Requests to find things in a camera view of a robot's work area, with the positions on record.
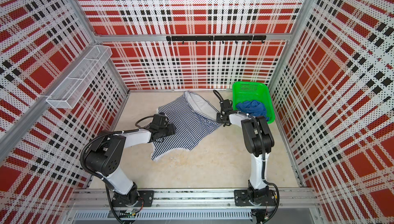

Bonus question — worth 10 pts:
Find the blue white striped tank top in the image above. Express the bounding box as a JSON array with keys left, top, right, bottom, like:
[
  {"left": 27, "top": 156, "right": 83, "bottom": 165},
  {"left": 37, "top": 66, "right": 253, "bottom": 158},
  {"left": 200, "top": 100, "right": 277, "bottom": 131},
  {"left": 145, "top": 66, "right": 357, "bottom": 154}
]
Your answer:
[{"left": 151, "top": 91, "right": 221, "bottom": 161}]

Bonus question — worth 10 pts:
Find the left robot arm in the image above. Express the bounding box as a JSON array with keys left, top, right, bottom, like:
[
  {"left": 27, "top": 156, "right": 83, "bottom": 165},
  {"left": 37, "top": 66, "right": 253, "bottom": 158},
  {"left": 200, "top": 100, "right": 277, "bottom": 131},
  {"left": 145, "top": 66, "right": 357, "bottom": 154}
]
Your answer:
[{"left": 80, "top": 113, "right": 176, "bottom": 196}]

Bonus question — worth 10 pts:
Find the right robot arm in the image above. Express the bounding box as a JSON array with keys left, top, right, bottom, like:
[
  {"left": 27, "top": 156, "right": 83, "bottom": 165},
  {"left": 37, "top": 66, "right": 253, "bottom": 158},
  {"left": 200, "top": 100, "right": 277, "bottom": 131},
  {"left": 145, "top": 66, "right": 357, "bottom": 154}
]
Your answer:
[{"left": 216, "top": 99, "right": 275, "bottom": 197}]

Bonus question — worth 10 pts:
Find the green plastic basket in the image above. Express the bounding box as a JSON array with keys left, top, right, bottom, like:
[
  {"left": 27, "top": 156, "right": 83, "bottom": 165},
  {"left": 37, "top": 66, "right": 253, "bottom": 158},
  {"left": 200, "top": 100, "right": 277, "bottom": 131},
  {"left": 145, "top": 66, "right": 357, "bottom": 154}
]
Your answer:
[{"left": 233, "top": 81, "right": 276, "bottom": 124}]

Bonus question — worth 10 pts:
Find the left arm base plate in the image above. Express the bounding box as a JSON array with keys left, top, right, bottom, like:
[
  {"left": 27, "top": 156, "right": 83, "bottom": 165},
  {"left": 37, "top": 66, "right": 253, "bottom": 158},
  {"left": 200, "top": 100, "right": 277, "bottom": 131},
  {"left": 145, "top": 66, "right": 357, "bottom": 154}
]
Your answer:
[{"left": 110, "top": 189, "right": 155, "bottom": 208}]

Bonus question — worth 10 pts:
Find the black hook rail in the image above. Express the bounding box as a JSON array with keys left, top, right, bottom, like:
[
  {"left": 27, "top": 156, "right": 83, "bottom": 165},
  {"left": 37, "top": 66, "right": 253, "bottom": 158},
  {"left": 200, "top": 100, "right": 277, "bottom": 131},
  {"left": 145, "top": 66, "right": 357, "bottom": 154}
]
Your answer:
[{"left": 166, "top": 35, "right": 267, "bottom": 43}]

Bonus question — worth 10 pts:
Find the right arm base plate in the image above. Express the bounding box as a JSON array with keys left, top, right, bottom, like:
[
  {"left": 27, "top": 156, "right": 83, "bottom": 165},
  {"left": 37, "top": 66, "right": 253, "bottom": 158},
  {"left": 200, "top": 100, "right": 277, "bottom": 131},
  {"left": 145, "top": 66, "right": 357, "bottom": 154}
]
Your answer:
[{"left": 234, "top": 189, "right": 277, "bottom": 207}]

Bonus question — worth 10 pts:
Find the white wire mesh shelf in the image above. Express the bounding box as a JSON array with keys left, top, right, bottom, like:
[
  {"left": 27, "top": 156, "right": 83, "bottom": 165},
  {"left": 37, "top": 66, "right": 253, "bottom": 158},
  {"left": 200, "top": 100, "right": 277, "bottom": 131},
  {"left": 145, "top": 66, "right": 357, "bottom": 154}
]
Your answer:
[{"left": 46, "top": 45, "right": 112, "bottom": 109}]

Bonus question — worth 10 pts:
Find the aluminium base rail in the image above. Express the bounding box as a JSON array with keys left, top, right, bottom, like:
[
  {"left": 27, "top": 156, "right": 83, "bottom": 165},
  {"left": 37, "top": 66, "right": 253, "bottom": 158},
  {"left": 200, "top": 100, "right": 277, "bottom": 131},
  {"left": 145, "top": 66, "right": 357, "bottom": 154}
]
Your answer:
[{"left": 66, "top": 188, "right": 321, "bottom": 222}]

